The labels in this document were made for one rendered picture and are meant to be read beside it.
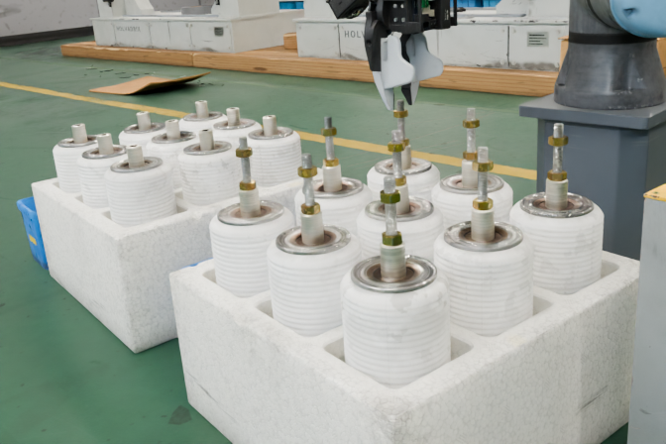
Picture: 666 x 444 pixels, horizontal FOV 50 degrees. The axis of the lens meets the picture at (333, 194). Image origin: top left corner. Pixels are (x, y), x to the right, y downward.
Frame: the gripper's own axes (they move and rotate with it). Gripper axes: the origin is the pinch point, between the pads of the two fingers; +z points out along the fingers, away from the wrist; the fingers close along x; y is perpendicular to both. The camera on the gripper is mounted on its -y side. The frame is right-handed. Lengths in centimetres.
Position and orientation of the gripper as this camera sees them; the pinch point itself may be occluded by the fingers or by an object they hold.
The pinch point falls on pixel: (395, 96)
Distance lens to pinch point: 92.3
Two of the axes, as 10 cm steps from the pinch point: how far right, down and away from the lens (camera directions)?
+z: 0.7, 9.5, 3.1
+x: 7.1, -2.6, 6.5
